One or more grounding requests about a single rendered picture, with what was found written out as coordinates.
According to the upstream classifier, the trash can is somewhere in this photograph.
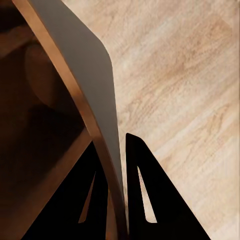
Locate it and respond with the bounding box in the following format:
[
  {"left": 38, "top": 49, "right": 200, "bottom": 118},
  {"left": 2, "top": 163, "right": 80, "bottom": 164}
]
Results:
[{"left": 0, "top": 0, "right": 129, "bottom": 240}]

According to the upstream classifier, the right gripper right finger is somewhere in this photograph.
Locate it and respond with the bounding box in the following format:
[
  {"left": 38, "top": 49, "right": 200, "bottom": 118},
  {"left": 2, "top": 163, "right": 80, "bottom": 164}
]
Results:
[{"left": 125, "top": 133, "right": 211, "bottom": 240}]

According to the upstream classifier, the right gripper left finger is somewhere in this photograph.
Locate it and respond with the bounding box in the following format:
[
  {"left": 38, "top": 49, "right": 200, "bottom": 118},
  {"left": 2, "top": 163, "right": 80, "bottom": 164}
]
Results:
[{"left": 21, "top": 141, "right": 109, "bottom": 240}]

